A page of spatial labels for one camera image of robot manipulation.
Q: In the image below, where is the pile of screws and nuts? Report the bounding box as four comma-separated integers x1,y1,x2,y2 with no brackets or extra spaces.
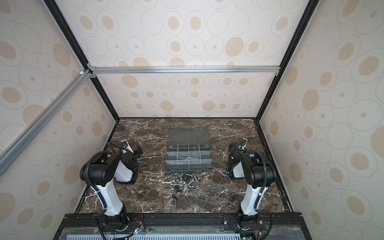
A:
170,173,203,200

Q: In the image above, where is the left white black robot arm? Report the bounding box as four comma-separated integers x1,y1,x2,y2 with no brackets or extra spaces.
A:
80,140,143,226

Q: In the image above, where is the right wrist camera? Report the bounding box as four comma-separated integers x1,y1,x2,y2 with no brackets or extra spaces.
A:
238,138,248,152

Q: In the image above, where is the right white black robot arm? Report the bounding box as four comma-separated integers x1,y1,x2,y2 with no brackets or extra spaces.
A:
227,139,278,222

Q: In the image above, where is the horizontal aluminium frame bar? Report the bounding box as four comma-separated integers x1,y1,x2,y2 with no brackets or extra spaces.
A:
89,66,280,74

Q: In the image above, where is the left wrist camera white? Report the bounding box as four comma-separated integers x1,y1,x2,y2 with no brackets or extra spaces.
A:
121,140,134,154

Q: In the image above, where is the left diagonal aluminium frame bar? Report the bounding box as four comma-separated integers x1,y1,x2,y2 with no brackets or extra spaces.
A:
1,70,91,175

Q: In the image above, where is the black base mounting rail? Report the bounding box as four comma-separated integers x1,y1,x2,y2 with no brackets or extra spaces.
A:
54,212,311,240

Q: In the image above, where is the clear plastic compartment organizer box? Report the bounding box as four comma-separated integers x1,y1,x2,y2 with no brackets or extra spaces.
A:
165,126,214,174

